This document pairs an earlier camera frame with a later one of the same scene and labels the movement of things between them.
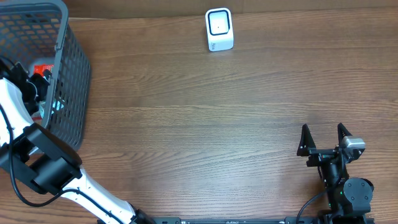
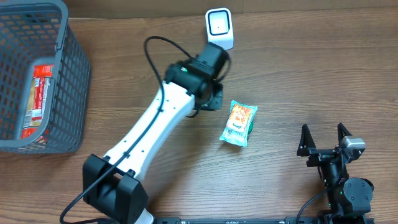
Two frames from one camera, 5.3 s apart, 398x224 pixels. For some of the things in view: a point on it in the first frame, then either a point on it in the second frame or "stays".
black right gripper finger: [306, 142] stays
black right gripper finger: [342, 132] stays
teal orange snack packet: [58, 104] to [240, 124]
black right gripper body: [321, 155] stays
